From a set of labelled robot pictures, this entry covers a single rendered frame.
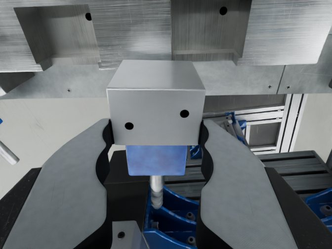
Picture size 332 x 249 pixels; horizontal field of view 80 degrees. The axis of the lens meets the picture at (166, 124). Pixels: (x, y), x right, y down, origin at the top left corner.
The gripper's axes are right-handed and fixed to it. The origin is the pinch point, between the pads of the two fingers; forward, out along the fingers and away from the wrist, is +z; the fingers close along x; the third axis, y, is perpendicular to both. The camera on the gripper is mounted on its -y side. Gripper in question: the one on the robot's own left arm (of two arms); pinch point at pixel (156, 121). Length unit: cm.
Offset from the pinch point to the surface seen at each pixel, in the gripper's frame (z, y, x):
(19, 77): 13.3, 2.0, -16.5
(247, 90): 14.1, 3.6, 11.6
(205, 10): 7.8, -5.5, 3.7
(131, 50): 5.7, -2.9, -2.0
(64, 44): 8.8, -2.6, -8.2
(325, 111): 91, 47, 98
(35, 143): 105, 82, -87
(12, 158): 10.8, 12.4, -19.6
